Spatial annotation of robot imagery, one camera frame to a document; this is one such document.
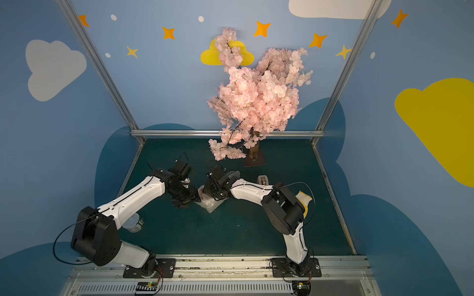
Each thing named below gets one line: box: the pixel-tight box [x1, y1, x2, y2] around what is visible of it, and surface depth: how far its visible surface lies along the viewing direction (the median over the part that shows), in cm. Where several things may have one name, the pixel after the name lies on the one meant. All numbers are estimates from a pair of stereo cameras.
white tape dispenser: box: [257, 174, 269, 186], surface depth 100 cm
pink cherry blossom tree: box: [206, 28, 313, 161], surface depth 73 cm
